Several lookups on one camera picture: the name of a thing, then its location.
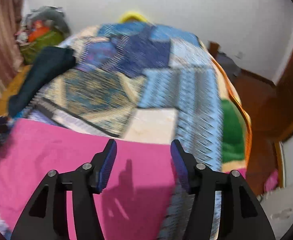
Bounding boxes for pink pants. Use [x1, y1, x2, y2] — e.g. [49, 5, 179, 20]
[0, 119, 175, 239]

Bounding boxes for striped red gold curtain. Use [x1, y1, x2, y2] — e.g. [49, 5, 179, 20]
[0, 0, 26, 111]

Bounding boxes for dark teal folded garment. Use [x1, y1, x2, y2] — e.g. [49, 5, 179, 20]
[8, 46, 76, 118]

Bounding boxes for green orange blanket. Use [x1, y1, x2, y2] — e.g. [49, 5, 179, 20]
[211, 59, 252, 177]

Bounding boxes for brown wooden wardrobe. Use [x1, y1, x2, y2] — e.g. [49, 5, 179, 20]
[209, 15, 293, 196]

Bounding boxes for grey stuffed toy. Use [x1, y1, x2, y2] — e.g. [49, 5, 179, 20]
[23, 6, 70, 36]

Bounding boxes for blue patchwork bedspread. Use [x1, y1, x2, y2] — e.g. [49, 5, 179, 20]
[0, 23, 223, 239]

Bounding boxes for yellow pool noodle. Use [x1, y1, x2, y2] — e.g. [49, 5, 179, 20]
[118, 11, 148, 23]

